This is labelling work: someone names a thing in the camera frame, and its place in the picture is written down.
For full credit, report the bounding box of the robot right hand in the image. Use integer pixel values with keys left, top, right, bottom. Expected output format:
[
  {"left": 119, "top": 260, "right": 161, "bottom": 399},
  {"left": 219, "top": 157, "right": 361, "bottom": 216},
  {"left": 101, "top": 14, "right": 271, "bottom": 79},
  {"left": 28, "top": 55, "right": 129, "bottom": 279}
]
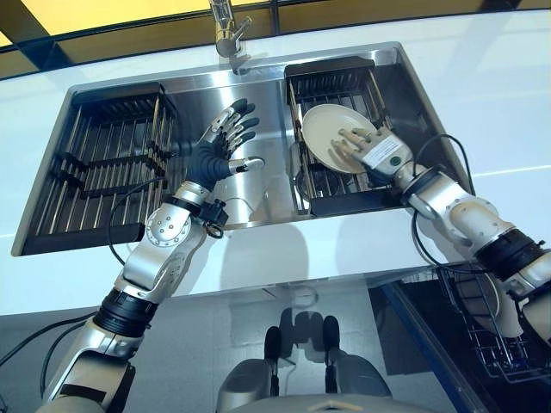
[{"left": 329, "top": 126, "right": 417, "bottom": 178}]

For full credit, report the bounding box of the wire dishwasher rack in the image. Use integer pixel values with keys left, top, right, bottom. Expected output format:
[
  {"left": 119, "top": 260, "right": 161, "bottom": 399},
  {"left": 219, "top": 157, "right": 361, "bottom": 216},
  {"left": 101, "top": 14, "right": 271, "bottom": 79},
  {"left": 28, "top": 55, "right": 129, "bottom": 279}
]
[{"left": 434, "top": 266, "right": 551, "bottom": 386}]

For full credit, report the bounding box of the robot right leg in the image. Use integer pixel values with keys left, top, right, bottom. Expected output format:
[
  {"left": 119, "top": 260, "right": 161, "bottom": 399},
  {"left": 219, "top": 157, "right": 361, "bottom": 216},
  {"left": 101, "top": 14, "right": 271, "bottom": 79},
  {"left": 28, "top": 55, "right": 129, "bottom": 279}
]
[{"left": 321, "top": 315, "right": 393, "bottom": 399}]

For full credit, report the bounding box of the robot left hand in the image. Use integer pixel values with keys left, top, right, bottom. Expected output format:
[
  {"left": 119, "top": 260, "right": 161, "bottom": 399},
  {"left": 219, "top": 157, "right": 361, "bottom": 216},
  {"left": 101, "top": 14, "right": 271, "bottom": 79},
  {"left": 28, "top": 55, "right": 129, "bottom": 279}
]
[{"left": 184, "top": 97, "right": 266, "bottom": 191}]

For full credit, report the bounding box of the round steel sink drain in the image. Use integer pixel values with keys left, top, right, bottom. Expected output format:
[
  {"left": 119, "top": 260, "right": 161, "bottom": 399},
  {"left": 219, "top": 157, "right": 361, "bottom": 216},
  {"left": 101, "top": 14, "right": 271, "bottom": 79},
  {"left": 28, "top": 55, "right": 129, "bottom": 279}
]
[{"left": 292, "top": 165, "right": 322, "bottom": 201}]

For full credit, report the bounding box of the grey robot torso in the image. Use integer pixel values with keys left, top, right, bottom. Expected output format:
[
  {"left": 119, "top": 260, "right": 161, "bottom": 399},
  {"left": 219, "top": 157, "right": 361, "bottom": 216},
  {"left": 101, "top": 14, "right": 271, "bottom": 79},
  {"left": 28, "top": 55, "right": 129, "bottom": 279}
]
[{"left": 253, "top": 391, "right": 388, "bottom": 413}]

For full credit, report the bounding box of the black left shoulder cable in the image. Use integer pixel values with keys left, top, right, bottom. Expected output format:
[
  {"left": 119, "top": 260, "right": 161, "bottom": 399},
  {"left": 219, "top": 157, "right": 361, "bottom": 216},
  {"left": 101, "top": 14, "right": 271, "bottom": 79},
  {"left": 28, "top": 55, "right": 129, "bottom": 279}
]
[{"left": 0, "top": 311, "right": 98, "bottom": 401}]

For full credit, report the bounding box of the deep beige plate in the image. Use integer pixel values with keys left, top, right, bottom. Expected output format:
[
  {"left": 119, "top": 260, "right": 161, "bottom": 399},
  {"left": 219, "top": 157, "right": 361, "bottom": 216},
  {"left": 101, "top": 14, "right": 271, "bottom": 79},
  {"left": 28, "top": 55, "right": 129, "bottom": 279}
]
[{"left": 300, "top": 104, "right": 382, "bottom": 176}]

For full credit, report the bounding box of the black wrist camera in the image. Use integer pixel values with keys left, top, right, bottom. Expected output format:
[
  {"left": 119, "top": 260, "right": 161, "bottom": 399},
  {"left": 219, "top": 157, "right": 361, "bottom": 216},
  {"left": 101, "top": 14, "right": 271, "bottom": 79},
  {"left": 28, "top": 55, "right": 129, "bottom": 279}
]
[
  {"left": 365, "top": 168, "right": 399, "bottom": 190},
  {"left": 198, "top": 198, "right": 229, "bottom": 227}
]

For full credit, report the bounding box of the chrome gooseneck faucet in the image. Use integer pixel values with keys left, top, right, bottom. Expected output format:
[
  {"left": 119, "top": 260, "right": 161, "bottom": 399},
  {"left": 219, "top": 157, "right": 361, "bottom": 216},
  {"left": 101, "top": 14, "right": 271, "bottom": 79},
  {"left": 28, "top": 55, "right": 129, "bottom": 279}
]
[{"left": 208, "top": 0, "right": 253, "bottom": 59}]

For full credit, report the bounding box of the black dish rack with plates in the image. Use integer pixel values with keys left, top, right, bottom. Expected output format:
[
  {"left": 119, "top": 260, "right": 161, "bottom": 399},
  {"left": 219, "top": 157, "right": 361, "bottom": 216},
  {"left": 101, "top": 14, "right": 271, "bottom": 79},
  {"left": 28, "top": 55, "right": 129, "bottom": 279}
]
[{"left": 283, "top": 55, "right": 414, "bottom": 219}]

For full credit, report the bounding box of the empty black dish rack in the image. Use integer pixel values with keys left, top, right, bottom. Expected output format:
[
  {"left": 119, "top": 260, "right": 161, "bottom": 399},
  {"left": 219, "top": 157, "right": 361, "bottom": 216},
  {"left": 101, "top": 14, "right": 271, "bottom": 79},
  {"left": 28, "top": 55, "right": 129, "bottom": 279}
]
[{"left": 21, "top": 81, "right": 180, "bottom": 255}]

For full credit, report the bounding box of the white cabinet front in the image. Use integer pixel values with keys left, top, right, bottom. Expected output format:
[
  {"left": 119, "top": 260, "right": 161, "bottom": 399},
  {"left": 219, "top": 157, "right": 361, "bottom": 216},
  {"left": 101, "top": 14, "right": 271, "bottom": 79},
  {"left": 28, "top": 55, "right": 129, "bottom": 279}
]
[{"left": 0, "top": 279, "right": 431, "bottom": 413}]

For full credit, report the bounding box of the stainless steel sink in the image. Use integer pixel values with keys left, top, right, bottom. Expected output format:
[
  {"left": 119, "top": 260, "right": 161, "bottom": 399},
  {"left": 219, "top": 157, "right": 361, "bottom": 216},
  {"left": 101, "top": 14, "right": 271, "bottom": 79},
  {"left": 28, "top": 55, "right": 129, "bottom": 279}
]
[{"left": 10, "top": 40, "right": 474, "bottom": 258}]

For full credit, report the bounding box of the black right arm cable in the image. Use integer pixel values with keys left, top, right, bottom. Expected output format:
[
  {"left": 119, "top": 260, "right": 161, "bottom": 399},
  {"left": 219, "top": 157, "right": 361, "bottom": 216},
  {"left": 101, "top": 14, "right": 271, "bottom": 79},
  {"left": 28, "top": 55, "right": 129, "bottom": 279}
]
[{"left": 411, "top": 133, "right": 490, "bottom": 274}]

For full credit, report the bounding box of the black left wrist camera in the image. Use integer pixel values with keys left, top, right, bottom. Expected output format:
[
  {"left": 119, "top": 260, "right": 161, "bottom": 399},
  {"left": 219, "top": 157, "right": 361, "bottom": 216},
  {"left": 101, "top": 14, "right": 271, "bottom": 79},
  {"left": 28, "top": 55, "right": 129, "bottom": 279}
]
[{"left": 198, "top": 198, "right": 229, "bottom": 227}]

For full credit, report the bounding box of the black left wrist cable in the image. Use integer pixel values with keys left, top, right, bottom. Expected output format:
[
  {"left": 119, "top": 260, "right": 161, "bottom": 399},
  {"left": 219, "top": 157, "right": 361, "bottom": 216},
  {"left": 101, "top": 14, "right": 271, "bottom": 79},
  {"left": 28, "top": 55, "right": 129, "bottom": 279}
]
[{"left": 107, "top": 174, "right": 225, "bottom": 268}]

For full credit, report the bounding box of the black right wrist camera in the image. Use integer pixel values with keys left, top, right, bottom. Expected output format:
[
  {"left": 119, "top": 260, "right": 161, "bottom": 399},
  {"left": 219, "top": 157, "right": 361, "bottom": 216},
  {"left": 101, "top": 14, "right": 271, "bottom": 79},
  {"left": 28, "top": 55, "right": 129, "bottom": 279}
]
[{"left": 365, "top": 168, "right": 399, "bottom": 190}]

